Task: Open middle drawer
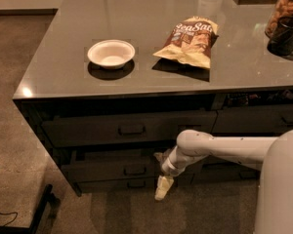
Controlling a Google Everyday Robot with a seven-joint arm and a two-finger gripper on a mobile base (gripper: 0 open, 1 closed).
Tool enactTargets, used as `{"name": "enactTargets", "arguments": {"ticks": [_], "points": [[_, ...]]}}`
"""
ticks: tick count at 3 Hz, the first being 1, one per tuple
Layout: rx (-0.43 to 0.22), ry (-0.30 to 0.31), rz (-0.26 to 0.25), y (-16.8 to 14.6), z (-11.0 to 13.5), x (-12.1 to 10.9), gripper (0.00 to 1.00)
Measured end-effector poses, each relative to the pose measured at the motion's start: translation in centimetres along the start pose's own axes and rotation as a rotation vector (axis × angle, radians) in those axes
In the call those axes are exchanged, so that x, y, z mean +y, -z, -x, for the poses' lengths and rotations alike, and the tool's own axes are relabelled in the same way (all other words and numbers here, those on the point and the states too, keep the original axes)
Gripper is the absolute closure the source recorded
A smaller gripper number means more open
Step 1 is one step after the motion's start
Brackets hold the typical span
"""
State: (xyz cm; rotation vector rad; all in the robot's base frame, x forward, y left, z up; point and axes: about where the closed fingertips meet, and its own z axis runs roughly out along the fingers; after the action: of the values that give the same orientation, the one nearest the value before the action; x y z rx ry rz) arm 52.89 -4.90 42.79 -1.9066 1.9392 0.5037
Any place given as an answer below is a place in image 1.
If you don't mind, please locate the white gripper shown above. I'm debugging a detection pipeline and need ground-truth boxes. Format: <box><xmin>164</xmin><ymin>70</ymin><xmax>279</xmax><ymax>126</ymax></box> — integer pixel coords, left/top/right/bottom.
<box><xmin>153</xmin><ymin>146</ymin><xmax>186</xmax><ymax>201</ymax></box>

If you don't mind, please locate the dark drawer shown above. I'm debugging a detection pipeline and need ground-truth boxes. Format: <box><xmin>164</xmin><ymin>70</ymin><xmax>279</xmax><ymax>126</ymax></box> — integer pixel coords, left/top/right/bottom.
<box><xmin>75</xmin><ymin>174</ymin><xmax>195</xmax><ymax>194</ymax></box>
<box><xmin>192</xmin><ymin>166</ymin><xmax>259</xmax><ymax>184</ymax></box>
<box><xmin>212</xmin><ymin>104</ymin><xmax>293</xmax><ymax>136</ymax></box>
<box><xmin>42</xmin><ymin>110</ymin><xmax>217</xmax><ymax>147</ymax></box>
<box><xmin>203</xmin><ymin>156</ymin><xmax>262</xmax><ymax>171</ymax></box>
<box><xmin>61</xmin><ymin>149</ymin><xmax>162</xmax><ymax>183</ymax></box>

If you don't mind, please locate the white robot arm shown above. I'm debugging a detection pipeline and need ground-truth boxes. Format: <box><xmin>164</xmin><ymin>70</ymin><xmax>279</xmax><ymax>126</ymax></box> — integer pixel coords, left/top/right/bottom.
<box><xmin>155</xmin><ymin>130</ymin><xmax>293</xmax><ymax>234</ymax></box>

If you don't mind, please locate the dark counter cabinet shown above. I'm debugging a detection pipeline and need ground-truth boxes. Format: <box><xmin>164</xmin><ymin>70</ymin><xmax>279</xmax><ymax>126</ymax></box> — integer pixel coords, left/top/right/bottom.
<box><xmin>14</xmin><ymin>0</ymin><xmax>293</xmax><ymax>194</ymax></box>

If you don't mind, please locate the white paper bowl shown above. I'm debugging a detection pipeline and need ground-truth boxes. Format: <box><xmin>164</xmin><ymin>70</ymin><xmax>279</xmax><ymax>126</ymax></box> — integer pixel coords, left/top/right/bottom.
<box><xmin>87</xmin><ymin>40</ymin><xmax>136</xmax><ymax>69</ymax></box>

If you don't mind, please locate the sea salt chip bag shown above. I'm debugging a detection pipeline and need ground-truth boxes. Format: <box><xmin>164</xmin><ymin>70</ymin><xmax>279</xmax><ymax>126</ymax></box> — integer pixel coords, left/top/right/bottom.
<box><xmin>154</xmin><ymin>17</ymin><xmax>218</xmax><ymax>69</ymax></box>

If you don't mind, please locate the black mesh cup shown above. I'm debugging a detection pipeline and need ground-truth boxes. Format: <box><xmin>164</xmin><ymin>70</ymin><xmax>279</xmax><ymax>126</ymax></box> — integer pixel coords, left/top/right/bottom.
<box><xmin>268</xmin><ymin>16</ymin><xmax>293</xmax><ymax>57</ymax></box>

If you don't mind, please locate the glass jar of nuts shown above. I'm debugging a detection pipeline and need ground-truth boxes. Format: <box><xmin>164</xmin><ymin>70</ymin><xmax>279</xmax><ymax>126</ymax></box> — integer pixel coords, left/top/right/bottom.
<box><xmin>265</xmin><ymin>0</ymin><xmax>293</xmax><ymax>37</ymax></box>

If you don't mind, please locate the black cable on floor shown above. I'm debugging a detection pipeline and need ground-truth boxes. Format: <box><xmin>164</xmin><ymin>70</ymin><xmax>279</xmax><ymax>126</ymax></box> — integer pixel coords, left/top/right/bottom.
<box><xmin>0</xmin><ymin>206</ymin><xmax>20</xmax><ymax>228</ymax></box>

